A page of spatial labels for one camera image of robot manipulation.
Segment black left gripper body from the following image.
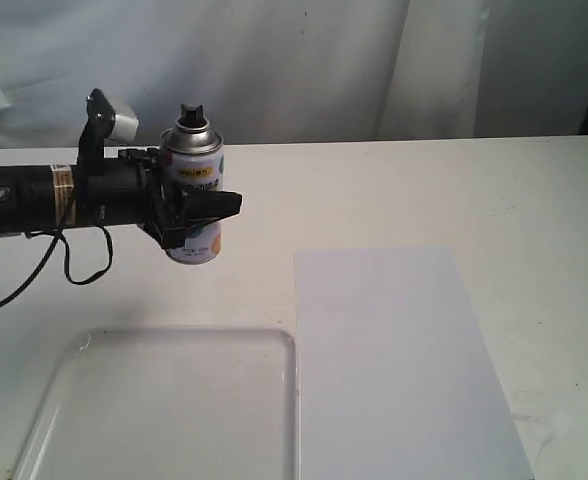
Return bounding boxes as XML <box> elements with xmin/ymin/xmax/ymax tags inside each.
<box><xmin>76</xmin><ymin>148</ymin><xmax>186</xmax><ymax>250</ymax></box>

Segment white polka-dot spray can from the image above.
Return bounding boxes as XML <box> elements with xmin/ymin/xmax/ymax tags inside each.
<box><xmin>160</xmin><ymin>104</ymin><xmax>224</xmax><ymax>265</ymax></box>

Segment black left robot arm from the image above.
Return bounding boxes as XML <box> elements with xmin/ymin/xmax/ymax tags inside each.
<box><xmin>0</xmin><ymin>148</ymin><xmax>242</xmax><ymax>250</ymax></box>

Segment white backdrop cloth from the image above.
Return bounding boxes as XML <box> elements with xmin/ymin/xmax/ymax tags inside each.
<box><xmin>0</xmin><ymin>1</ymin><xmax>588</xmax><ymax>148</ymax></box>

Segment white square plastic tray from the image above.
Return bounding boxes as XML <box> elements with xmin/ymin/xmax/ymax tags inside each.
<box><xmin>13</xmin><ymin>327</ymin><xmax>299</xmax><ymax>479</ymax></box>

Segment white paper sheet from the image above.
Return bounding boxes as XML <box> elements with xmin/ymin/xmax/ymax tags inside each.
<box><xmin>295</xmin><ymin>247</ymin><xmax>533</xmax><ymax>479</ymax></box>

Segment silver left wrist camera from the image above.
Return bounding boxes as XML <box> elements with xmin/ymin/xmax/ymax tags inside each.
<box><xmin>77</xmin><ymin>88</ymin><xmax>139</xmax><ymax>175</ymax></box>

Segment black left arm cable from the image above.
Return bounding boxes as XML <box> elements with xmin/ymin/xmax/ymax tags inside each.
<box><xmin>0</xmin><ymin>134</ymin><xmax>115</xmax><ymax>317</ymax></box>

